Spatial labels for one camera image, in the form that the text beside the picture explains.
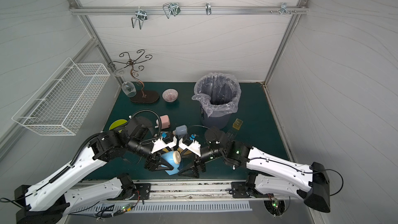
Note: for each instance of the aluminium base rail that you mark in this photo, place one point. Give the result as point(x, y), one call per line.
point(219, 190)

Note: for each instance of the white wire basket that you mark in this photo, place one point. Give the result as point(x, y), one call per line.
point(60, 106)

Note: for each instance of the light blue pencil sharpener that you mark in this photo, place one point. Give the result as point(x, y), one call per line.
point(173, 158)

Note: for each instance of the hanging wine glass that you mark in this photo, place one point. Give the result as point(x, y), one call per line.
point(127, 86)

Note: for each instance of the striped ceramic bowl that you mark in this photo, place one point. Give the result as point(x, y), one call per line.
point(170, 95)

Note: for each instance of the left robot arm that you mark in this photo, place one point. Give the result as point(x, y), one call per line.
point(53, 198)

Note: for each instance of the grey trash bin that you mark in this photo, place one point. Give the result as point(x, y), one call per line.
point(216, 113)

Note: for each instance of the clear plastic bin liner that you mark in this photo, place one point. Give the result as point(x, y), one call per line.
point(216, 95)

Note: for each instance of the aluminium rail with hooks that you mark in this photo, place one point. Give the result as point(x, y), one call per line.
point(140, 14)

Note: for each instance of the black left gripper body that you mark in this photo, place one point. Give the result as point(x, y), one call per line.
point(154, 160)

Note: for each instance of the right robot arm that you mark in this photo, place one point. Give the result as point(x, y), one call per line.
point(270, 175)

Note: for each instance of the yellow transparent shavings tray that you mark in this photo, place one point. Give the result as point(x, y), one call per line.
point(237, 124)

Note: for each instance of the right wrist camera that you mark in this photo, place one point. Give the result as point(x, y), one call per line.
point(190, 143)

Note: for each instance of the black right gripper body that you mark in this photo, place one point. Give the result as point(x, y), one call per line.
point(199, 163)

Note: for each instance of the pink pencil sharpener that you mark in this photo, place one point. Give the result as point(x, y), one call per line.
point(165, 122)

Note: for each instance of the dark oval glass rack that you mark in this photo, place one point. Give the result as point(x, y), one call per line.
point(143, 95)

